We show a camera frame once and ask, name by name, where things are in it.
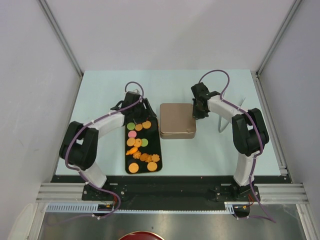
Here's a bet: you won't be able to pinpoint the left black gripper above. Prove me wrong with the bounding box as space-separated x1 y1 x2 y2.
131 98 156 125

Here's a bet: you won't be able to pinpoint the round orange cookie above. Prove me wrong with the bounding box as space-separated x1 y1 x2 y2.
128 162 139 174
147 161 158 172
142 120 152 129

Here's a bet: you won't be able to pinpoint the square tin lid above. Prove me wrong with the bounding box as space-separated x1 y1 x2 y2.
159 103 197 133

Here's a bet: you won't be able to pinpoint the pink round cookie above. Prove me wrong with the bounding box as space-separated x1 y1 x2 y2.
127 130 137 138

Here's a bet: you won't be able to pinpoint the metal tongs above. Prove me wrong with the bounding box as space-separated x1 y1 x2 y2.
217 90 247 133

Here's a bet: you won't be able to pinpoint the square cookie tin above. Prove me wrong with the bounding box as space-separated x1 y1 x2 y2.
160 130 197 140

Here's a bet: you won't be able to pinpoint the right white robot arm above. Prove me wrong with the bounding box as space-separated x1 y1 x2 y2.
191 82 270 201

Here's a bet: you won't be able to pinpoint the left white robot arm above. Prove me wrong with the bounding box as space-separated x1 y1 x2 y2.
59 91 156 200

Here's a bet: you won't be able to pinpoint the light green round cookie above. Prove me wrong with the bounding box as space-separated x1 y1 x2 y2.
126 122 136 131

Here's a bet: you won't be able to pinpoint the black cookie tray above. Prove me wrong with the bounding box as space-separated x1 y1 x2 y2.
124 117 163 175

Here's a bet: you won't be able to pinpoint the flower shaped orange cookie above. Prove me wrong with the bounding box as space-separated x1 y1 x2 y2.
151 154 160 163

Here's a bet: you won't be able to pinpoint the red round object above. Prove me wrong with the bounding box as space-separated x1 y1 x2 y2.
119 231 164 240

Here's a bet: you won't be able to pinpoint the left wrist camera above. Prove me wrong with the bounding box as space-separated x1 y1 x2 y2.
133 88 140 95

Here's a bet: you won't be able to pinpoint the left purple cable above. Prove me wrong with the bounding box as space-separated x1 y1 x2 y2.
47 81 146 226

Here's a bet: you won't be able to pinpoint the purple cable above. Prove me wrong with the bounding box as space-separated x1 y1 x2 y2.
47 81 146 226
198 69 277 223

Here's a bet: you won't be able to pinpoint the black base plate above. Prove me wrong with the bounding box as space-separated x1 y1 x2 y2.
51 174 292 211

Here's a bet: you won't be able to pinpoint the white cable duct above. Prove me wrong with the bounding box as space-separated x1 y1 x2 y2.
45 202 249 215

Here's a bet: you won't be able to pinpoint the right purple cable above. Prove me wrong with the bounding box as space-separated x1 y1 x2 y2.
198 69 277 223

